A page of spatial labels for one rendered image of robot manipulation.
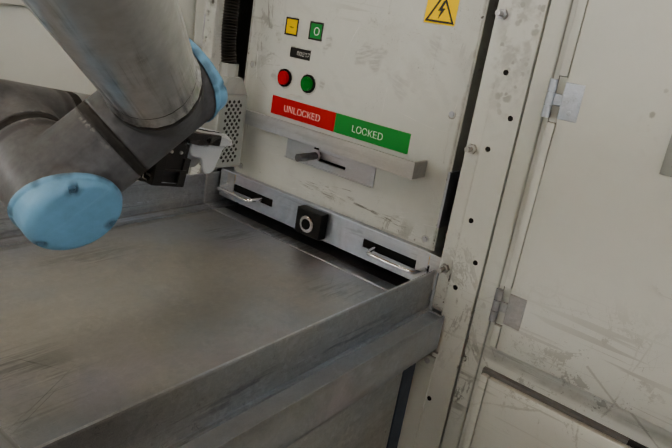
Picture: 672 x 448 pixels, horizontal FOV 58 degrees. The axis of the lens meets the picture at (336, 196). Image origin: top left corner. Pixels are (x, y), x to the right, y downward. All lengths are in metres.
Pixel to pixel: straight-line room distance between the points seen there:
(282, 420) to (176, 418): 0.13
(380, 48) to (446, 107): 0.16
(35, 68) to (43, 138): 0.60
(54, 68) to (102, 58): 0.81
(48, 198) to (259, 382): 0.30
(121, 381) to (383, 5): 0.69
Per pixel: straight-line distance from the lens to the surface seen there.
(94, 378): 0.75
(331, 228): 1.12
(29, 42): 1.21
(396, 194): 1.04
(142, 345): 0.81
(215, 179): 1.32
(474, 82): 0.98
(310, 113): 1.14
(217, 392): 0.67
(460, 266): 0.96
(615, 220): 0.84
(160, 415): 0.62
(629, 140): 0.83
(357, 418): 0.93
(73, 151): 0.61
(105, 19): 0.37
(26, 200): 0.60
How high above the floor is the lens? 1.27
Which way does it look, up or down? 16 degrees down
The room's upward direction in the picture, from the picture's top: 9 degrees clockwise
